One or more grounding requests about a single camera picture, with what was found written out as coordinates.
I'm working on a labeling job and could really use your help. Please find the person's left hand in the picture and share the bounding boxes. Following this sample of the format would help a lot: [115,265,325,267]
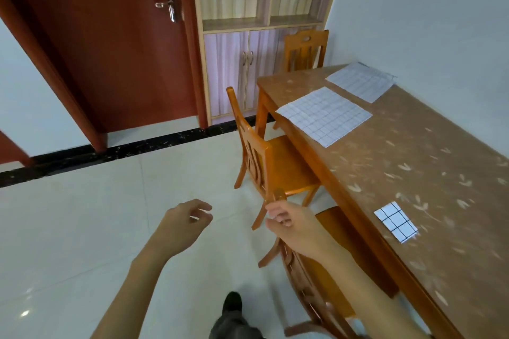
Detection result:
[149,199,214,259]

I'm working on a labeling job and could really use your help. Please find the person's right hand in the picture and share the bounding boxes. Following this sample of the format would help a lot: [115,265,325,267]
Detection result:
[264,200,344,268]

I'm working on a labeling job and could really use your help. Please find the person's right forearm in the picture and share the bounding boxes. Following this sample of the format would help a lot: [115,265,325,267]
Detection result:
[318,245,433,339]

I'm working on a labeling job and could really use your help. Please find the person's left forearm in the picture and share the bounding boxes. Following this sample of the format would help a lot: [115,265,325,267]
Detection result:
[91,247,176,339]

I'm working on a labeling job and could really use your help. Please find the orange wooden chair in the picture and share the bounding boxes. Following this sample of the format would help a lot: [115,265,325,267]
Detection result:
[272,29,330,131]
[226,86,322,231]
[258,189,400,339]

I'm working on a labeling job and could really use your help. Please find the black shoe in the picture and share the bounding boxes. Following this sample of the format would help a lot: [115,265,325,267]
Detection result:
[221,291,243,318]

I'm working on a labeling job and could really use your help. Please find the large white grid paper sheet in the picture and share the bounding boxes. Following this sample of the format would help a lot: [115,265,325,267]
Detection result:
[325,61,398,104]
[275,86,374,149]

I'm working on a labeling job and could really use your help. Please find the small white grid paper piece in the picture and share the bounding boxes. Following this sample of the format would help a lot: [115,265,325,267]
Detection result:
[373,201,420,244]

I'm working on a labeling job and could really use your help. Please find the grey trouser leg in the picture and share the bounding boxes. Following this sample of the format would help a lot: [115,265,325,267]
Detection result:
[208,310,266,339]

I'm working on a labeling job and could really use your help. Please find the light wooden shelf cabinet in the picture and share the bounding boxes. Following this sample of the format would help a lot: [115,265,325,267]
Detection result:
[190,0,349,126]

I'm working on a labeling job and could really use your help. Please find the wooden table with patterned cover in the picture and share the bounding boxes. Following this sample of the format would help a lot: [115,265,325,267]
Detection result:
[254,63,509,339]

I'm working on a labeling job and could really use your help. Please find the red-brown wooden door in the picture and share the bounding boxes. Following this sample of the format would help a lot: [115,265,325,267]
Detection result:
[0,0,199,133]

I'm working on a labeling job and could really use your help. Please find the red-brown door frame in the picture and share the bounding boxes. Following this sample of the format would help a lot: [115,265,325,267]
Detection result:
[0,0,210,153]

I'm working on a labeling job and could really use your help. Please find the red-brown wooden frame piece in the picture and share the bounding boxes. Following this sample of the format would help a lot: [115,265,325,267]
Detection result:
[0,130,33,168]

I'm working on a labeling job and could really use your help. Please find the silver door handle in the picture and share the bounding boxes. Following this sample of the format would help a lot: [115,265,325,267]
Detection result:
[155,0,178,24]

